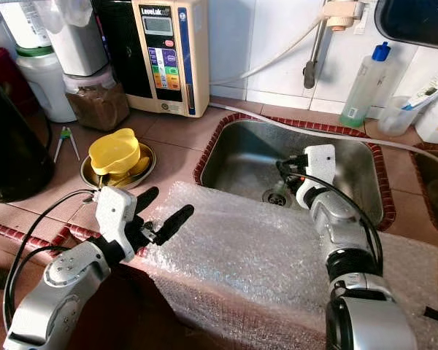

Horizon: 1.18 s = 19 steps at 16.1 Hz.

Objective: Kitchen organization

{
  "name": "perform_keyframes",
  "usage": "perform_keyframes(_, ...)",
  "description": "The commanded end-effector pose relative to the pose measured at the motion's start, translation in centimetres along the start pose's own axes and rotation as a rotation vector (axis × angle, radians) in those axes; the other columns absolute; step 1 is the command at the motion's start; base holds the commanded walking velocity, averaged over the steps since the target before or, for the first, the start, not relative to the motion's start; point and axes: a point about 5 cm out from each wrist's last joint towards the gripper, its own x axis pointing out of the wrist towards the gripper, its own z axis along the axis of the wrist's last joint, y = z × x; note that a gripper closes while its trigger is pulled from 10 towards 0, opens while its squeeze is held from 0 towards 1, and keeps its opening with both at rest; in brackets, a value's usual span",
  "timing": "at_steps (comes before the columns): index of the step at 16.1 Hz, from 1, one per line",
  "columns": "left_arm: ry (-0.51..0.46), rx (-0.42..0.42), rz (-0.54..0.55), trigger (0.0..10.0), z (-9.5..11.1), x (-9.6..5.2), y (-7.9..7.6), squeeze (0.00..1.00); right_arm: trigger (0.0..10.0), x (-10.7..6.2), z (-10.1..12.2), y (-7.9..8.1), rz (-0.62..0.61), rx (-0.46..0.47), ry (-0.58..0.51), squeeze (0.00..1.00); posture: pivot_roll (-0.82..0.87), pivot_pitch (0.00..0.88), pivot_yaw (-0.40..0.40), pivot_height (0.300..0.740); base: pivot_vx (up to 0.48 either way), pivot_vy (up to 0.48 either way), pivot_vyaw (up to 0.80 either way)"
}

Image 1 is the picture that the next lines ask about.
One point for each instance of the white labelled bottle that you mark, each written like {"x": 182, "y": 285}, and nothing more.
{"x": 29, "y": 25}

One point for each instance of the brown powder jar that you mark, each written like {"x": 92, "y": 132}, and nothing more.
{"x": 98, "y": 106}

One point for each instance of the dark red container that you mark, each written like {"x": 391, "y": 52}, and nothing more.
{"x": 4, "y": 73}

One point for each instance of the clear bottle blue cap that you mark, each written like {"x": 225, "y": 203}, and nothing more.
{"x": 365, "y": 87}

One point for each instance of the beige water ionizer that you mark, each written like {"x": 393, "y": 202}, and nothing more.
{"x": 160, "y": 58}

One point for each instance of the white jug green lid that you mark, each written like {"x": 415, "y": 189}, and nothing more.
{"x": 47, "y": 87}

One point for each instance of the black electric kettle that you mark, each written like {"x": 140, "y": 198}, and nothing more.
{"x": 14, "y": 146}

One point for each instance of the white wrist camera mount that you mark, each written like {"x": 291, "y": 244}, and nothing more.
{"x": 317, "y": 171}
{"x": 118, "y": 215}

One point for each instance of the silver right arm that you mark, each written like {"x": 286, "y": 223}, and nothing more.
{"x": 358, "y": 255}

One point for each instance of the beige faucet diverter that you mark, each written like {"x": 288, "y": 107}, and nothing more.
{"x": 343, "y": 13}

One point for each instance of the clear thin tube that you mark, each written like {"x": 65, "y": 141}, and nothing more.
{"x": 292, "y": 120}

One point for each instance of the green white tongs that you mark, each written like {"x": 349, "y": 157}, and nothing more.
{"x": 66, "y": 142}

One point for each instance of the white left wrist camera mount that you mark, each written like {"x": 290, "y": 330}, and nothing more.
{"x": 118, "y": 215}

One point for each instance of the dark framed tray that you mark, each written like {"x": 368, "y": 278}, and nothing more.
{"x": 416, "y": 22}

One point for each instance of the clear plastic cup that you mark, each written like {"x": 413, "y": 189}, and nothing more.
{"x": 398, "y": 115}

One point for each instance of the translucent grey canister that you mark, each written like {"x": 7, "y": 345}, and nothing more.
{"x": 80, "y": 36}

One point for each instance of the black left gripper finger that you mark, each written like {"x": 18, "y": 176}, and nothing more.
{"x": 147, "y": 198}
{"x": 173, "y": 222}

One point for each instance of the steel bowl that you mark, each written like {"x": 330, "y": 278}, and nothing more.
{"x": 146, "y": 166}

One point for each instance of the clear bubble wrap sheet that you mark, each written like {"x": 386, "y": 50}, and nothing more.
{"x": 248, "y": 270}

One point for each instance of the white blue toothbrush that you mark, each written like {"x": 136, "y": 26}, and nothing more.
{"x": 427, "y": 91}

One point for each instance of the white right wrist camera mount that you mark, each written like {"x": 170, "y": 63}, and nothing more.
{"x": 317, "y": 171}

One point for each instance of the yellow plastic bowl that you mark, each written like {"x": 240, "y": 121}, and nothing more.
{"x": 115, "y": 152}

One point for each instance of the steel faucet pipe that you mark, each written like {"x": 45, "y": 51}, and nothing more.
{"x": 317, "y": 40}

